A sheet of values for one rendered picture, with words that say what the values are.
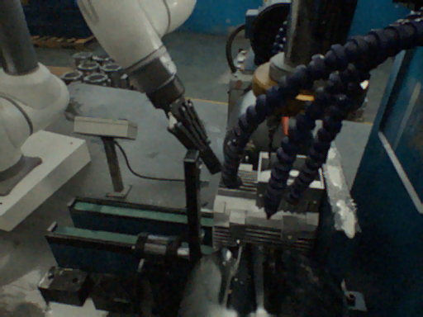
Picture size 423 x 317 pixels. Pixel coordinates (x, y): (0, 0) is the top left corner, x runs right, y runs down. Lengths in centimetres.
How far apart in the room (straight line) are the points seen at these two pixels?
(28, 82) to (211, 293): 89
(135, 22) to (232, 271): 43
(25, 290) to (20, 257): 12
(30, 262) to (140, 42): 67
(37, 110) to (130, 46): 63
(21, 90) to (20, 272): 53
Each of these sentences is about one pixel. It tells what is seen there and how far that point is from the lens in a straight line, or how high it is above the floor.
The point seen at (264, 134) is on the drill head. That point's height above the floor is 110.
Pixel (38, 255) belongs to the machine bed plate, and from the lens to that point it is 102.
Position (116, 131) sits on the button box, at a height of 106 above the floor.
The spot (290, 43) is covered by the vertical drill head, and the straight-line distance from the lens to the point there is 51.
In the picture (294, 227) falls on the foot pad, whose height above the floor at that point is 107.
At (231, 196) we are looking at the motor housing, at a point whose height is 109.
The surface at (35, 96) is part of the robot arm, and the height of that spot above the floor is 111.
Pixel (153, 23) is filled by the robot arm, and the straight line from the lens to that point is 62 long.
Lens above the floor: 151
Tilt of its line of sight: 35 degrees down
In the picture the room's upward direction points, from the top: straight up
